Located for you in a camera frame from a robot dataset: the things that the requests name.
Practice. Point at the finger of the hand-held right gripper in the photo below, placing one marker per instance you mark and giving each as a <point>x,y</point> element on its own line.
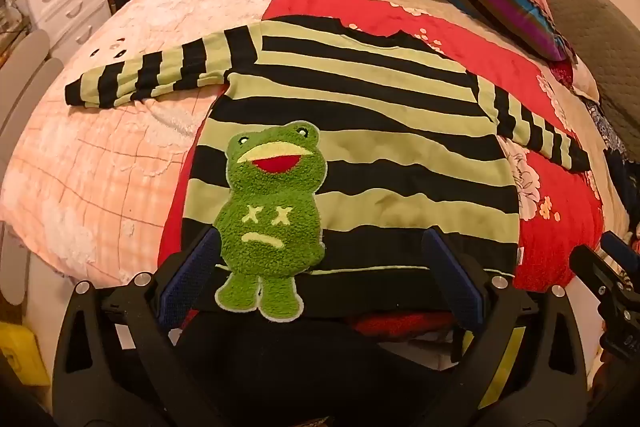
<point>592,267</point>
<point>622,246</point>

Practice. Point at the yellow box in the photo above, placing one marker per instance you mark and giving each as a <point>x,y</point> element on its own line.
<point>20,357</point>

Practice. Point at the red floral blanket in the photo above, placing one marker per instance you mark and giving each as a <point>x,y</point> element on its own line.
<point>500,62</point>

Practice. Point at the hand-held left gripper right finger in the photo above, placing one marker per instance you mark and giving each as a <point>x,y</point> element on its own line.
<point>455,279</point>

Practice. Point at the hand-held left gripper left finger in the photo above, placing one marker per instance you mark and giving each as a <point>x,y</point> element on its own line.
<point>187,279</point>

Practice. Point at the peach bear pattern blanket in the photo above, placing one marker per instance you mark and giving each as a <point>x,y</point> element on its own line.
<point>100,167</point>

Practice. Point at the grey quilted headboard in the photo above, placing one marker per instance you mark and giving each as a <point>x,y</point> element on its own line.
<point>600,32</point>

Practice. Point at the green black striped frog sweater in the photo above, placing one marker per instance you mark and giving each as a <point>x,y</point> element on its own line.
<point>375,107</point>

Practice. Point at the colourful striped pillow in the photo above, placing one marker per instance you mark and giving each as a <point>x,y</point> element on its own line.
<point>510,7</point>

